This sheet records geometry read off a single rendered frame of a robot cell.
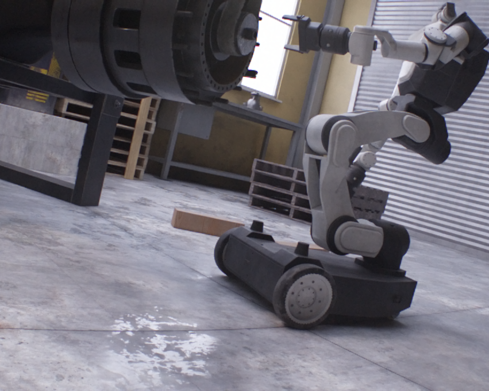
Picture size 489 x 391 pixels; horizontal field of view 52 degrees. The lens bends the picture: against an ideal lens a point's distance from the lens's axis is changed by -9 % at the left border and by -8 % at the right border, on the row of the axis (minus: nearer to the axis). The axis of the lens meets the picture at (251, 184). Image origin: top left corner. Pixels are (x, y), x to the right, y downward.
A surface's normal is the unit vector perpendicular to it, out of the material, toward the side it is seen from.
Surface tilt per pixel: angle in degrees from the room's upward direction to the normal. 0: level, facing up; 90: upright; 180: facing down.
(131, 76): 150
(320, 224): 105
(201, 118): 90
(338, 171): 115
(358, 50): 110
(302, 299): 90
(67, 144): 90
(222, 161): 90
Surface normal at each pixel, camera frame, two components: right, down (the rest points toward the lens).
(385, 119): -0.01, 0.28
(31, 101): 0.58, 0.18
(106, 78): -0.39, 0.82
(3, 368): 0.24, -0.97
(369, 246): 0.39, 0.14
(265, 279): -0.89, -0.20
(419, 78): -0.62, -0.16
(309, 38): -0.43, 0.64
